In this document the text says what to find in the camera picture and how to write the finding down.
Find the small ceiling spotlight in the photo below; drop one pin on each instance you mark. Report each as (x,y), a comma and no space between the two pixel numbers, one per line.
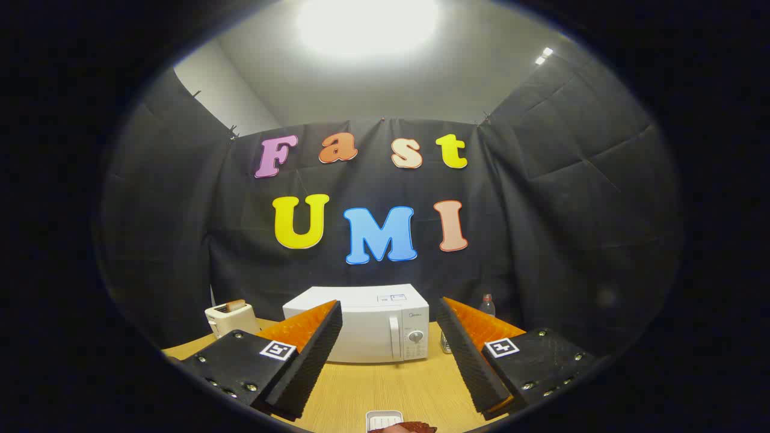
(544,56)

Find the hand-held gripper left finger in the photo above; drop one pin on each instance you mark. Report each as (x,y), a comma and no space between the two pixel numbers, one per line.
(313,355)

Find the clear plastic water bottle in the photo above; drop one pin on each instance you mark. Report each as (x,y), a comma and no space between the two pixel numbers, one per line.
(487,307)

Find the white toaster oven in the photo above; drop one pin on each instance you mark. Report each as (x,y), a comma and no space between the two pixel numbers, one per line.
(373,328)

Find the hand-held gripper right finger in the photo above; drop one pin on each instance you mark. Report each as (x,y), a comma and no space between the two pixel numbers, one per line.
(469,361)

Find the cream toaster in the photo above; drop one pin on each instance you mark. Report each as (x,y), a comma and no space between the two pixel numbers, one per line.
(228,320)

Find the bright ceiling light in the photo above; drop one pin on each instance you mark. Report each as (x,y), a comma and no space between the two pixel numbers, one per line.
(367,24)

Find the brown cooked meat piece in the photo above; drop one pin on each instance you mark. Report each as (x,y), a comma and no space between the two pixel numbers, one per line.
(415,428)

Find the bread slice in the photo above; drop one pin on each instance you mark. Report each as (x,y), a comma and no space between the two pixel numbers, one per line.
(236,305)

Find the small white plate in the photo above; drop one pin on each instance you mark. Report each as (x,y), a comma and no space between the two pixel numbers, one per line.
(380,418)

